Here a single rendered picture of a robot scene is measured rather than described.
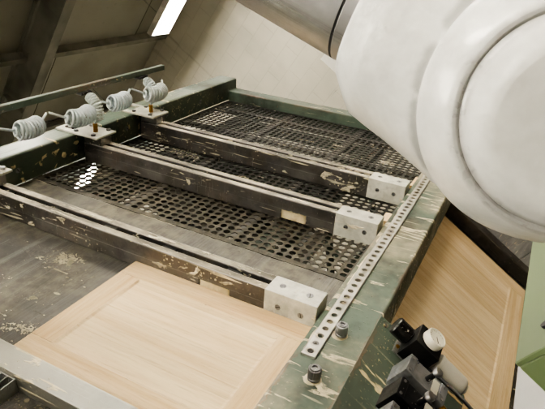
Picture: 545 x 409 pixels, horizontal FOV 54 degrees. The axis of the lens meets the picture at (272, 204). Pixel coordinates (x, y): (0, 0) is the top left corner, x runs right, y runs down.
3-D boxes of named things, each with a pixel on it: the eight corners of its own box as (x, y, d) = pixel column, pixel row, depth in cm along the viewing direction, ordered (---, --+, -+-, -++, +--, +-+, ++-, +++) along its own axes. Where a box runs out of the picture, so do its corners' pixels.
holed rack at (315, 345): (315, 359, 101) (315, 357, 100) (300, 354, 102) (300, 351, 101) (461, 132, 234) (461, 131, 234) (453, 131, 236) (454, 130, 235)
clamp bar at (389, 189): (400, 208, 173) (414, 139, 162) (116, 133, 218) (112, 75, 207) (408, 197, 181) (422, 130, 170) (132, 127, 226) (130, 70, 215)
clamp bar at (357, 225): (371, 249, 148) (386, 170, 138) (58, 155, 193) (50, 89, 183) (382, 234, 156) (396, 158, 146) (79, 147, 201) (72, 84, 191)
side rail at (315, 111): (441, 159, 235) (447, 135, 230) (228, 111, 276) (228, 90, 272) (445, 153, 241) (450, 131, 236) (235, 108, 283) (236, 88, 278)
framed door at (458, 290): (495, 460, 145) (502, 458, 144) (348, 316, 150) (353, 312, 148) (521, 294, 218) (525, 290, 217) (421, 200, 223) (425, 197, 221)
